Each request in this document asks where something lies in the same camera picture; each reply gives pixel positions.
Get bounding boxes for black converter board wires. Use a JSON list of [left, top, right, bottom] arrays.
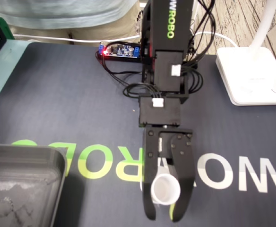
[[96, 51, 144, 86]]

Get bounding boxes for dark green box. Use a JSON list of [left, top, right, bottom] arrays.
[[0, 16, 14, 40]]

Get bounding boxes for black arm wire bundle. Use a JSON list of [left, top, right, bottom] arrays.
[[183, 0, 216, 96]]

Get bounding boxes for standing person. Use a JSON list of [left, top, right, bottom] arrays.
[[0, 0, 145, 44]]

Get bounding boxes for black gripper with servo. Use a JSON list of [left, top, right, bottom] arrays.
[[141, 127, 197, 223]]

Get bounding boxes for black plastic tray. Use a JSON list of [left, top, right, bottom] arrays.
[[0, 144, 68, 227]]

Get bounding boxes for blue voltage converter board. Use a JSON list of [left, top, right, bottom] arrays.
[[96, 42, 143, 63]]

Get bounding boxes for dark grey WOWROBO mat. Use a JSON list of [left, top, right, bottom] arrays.
[[0, 42, 276, 227]]

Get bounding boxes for white power cable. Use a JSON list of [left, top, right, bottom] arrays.
[[12, 31, 240, 49]]

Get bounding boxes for looped black wrist cable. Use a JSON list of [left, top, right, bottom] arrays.
[[123, 82, 163, 101]]

